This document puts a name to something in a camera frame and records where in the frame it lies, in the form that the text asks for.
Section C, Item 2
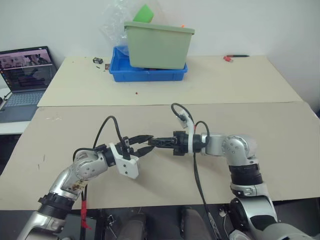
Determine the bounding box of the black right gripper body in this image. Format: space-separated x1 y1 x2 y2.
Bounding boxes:
172 130 190 156

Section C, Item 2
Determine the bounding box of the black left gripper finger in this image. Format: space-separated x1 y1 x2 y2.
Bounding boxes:
128 134 155 146
132 145 155 159

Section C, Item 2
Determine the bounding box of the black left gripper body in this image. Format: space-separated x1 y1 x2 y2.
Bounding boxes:
117 136 135 161

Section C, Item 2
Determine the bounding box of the stained paper tag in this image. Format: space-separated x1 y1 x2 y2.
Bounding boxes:
70 180 88 193

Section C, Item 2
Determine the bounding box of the blue plastic tray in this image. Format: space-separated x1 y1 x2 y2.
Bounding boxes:
108 46 189 83

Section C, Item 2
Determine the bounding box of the pale green plastic bin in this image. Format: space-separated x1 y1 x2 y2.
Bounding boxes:
124 21 196 70

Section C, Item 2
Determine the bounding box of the red and black pen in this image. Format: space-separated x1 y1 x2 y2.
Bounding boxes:
223 54 250 63

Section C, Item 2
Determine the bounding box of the clear plastic bag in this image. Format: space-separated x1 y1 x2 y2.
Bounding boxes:
99 0 161 55

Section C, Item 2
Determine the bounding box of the open grey laptop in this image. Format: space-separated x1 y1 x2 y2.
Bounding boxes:
0 45 59 123

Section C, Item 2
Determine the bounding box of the bright green flat board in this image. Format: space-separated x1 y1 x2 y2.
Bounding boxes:
132 4 155 24

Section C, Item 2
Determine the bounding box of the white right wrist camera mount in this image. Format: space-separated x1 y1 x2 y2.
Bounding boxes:
176 113 197 154

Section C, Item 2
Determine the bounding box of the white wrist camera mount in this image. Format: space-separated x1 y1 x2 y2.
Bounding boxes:
176 113 197 154
109 142 140 180

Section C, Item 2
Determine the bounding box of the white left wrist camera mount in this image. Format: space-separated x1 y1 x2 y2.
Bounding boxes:
109 142 140 180

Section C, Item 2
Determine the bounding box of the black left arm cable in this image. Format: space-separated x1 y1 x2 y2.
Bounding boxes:
91 115 126 151

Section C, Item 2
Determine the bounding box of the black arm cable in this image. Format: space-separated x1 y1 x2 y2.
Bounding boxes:
91 115 126 151
170 102 221 240

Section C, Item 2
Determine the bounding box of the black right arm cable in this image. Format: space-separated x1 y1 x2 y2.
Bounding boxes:
170 102 221 240

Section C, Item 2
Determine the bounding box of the black cable with red tape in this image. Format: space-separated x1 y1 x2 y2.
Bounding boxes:
79 184 92 240

